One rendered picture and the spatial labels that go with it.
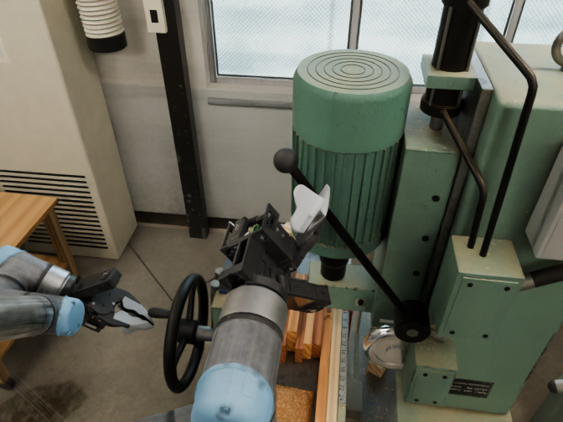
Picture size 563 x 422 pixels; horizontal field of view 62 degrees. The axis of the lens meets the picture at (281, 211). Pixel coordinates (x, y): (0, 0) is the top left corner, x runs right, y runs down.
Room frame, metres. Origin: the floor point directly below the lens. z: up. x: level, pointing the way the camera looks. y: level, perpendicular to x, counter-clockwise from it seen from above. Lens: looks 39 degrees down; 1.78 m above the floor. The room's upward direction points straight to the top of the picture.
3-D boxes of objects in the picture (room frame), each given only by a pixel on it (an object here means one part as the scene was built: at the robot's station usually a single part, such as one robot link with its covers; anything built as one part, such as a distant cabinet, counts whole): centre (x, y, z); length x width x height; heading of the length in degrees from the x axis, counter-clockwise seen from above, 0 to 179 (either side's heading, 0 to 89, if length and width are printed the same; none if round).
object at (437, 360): (0.48, -0.27, 1.02); 0.09 x 0.07 x 0.12; 172
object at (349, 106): (0.66, -0.11, 1.35); 0.18 x 0.18 x 0.31
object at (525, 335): (0.62, -0.39, 1.16); 0.22 x 0.22 x 0.72; 82
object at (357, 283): (0.66, -0.12, 1.03); 0.14 x 0.07 x 0.09; 82
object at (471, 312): (0.48, -0.30, 1.23); 0.09 x 0.08 x 0.15; 82
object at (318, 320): (0.70, -0.09, 0.92); 0.25 x 0.02 x 0.05; 172
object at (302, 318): (0.67, -0.05, 0.93); 0.21 x 0.02 x 0.05; 172
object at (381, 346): (0.52, -0.22, 1.02); 0.12 x 0.03 x 0.12; 82
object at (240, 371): (0.26, 0.04, 1.34); 0.11 x 0.08 x 0.09; 172
